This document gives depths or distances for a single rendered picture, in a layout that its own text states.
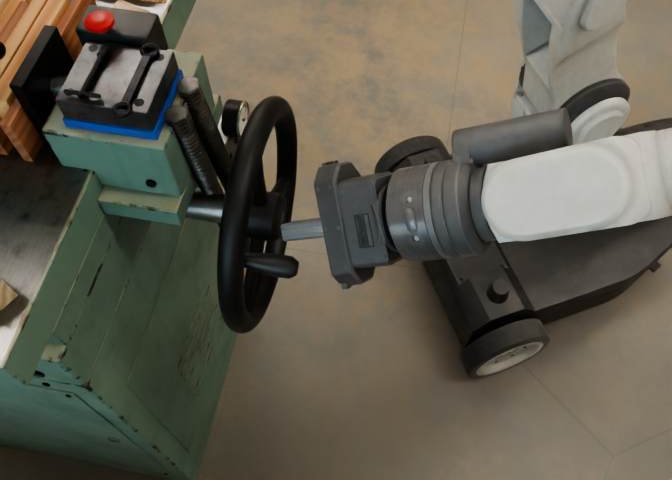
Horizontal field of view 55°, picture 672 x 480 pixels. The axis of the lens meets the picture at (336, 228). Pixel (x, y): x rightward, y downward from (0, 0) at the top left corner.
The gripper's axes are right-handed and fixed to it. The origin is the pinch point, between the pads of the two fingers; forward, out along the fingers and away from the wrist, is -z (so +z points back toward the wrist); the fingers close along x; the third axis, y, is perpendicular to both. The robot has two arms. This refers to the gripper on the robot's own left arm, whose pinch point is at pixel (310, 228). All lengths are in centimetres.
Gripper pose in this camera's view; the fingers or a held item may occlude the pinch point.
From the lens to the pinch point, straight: 66.4
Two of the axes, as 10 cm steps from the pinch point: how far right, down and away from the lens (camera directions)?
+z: 8.5, -1.1, -5.1
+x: -1.9, -9.8, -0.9
